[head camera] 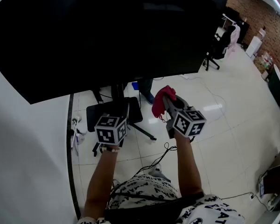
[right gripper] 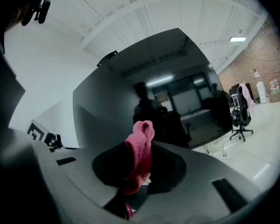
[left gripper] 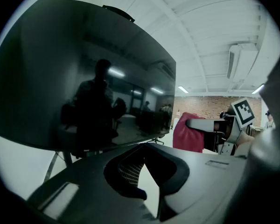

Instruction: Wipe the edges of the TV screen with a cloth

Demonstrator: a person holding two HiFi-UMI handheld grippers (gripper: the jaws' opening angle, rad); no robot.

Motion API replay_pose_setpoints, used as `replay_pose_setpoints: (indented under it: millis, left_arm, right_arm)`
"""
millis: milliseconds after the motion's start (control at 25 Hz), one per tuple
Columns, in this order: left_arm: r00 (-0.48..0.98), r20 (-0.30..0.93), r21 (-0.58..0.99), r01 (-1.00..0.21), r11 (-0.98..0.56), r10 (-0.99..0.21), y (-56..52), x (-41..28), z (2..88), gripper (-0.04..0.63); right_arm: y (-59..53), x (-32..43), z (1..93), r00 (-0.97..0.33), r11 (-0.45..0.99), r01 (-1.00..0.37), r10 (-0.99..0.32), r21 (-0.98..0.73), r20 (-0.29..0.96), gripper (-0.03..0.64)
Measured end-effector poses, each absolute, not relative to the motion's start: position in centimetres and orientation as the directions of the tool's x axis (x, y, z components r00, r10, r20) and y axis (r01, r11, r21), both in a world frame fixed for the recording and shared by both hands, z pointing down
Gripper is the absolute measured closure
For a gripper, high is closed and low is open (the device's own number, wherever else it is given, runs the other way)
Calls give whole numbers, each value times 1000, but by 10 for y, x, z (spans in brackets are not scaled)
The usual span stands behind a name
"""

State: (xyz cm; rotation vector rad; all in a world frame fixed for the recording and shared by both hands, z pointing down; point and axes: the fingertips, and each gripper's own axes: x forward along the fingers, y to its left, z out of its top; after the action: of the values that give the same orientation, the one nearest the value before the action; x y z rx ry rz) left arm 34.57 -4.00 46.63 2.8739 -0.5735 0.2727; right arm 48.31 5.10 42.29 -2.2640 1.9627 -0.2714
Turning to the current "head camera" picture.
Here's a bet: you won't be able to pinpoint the grey trousers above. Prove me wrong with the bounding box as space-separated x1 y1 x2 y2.
148 170 172 182

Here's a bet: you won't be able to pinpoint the black office chair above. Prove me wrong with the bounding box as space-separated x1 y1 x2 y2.
204 23 235 71

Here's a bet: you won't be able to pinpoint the black cabinet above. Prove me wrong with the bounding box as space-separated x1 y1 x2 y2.
238 20 250 44

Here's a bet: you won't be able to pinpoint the person's left forearm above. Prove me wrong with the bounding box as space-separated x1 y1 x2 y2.
83 146 122 219

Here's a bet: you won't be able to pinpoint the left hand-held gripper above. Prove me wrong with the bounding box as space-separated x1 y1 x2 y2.
94 115 129 148

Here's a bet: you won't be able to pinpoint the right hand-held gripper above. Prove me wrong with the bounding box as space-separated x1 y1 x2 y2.
162 94 207 142

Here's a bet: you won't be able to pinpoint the pile of packaged goods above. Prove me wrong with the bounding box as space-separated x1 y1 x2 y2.
254 51 275 76

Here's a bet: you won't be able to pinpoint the pink cloth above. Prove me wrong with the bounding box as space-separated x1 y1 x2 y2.
151 85 177 124

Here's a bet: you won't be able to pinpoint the dark green white-rimmed tub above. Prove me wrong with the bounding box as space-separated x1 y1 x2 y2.
267 63 280 116

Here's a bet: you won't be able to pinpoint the person's right forearm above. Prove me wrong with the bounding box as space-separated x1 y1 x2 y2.
172 131 204 197

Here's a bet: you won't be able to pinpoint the pale pink garment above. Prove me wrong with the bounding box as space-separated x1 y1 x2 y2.
225 23 241 58

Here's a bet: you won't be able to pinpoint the black chest recorder pack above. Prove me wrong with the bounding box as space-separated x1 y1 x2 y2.
104 191 205 224

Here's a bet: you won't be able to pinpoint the white table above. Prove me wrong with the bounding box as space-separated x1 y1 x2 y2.
221 13 238 30

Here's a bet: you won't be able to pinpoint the white floor mop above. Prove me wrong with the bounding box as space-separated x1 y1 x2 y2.
71 117 88 156

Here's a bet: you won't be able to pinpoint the thin black power cord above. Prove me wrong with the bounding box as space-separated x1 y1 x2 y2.
220 191 271 212

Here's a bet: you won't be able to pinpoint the white extension cord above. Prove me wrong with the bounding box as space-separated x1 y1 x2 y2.
181 73 227 121

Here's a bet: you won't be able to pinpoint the white patterned shirt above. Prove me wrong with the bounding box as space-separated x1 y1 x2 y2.
77 174 245 224

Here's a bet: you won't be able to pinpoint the large black screen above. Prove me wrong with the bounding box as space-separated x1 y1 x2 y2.
0 0 231 105

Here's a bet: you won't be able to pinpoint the black cable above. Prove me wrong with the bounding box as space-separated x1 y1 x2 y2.
108 135 196 198

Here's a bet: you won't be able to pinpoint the white bead bracelet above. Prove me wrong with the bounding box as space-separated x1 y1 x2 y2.
100 145 121 154

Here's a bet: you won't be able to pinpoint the white cabinet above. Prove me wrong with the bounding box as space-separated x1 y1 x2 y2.
245 35 263 58

